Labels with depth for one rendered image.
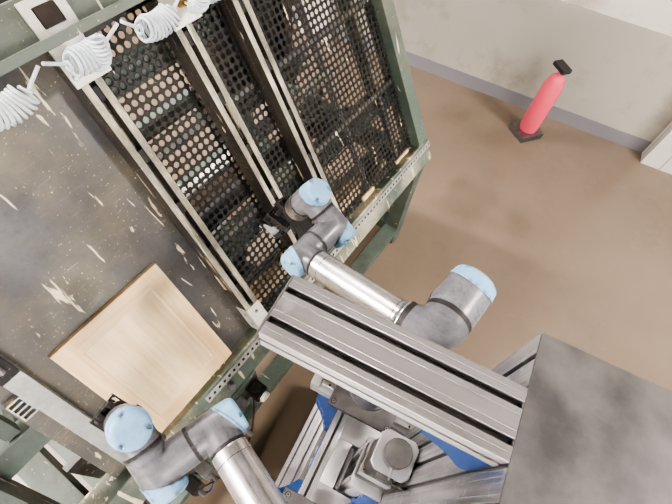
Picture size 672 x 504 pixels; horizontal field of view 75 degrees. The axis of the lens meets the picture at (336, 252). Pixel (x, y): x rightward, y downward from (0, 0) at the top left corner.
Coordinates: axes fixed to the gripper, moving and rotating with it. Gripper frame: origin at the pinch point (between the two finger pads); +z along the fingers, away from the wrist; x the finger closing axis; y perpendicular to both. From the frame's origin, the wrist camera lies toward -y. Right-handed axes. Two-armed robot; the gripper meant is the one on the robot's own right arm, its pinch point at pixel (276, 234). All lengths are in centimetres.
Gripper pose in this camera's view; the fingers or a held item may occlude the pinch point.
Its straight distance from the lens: 145.4
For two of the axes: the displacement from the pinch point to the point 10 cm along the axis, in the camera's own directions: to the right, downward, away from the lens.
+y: -7.5, -6.1, -2.4
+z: -4.8, 2.6, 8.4
